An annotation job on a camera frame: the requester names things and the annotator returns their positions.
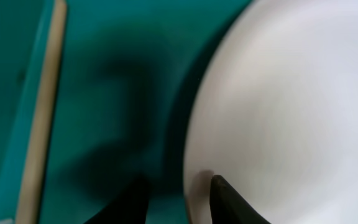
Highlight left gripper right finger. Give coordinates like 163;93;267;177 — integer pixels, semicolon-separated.
209;175;270;224

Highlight teal plastic serving tray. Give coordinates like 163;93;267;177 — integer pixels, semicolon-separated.
0;0;248;223

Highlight large white round plate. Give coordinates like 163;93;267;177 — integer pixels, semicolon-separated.
183;1;358;223

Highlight wooden chopstick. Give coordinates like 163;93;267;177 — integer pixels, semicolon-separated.
14;0;68;224

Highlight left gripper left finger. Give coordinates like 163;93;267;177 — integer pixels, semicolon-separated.
85;176;151;224

